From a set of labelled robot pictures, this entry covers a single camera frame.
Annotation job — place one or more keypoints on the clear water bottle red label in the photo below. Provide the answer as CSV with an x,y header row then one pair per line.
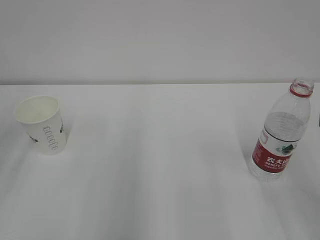
x,y
283,128

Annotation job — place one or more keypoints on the white paper cup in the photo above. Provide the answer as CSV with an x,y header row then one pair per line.
x,y
41,119

